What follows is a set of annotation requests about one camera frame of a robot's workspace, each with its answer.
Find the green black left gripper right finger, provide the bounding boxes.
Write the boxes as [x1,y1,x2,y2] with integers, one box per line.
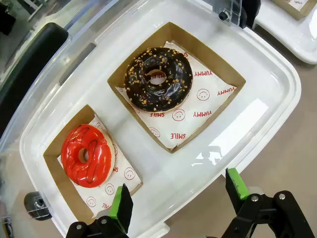
[221,168,317,238]

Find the brown cardboard donut tray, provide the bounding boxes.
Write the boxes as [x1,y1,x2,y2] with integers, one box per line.
[271,0,317,21]
[43,104,144,226]
[106,21,247,154]

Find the black lid handle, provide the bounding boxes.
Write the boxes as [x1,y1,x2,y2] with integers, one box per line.
[0,22,69,137]

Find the red glazed donut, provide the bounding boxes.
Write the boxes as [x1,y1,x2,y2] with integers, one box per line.
[60,123,113,188]

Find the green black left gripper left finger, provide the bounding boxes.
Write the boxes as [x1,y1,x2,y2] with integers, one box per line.
[65,183,134,238]

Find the chocolate nut donut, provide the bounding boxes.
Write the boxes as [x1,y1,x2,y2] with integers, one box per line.
[123,47,194,114]

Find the white display tray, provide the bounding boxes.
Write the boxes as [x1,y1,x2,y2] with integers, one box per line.
[19,0,302,238]
[252,0,317,65]

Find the white printed paper liner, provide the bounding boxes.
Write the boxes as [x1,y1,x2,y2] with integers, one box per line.
[284,0,310,11]
[57,115,143,220]
[115,41,236,149]

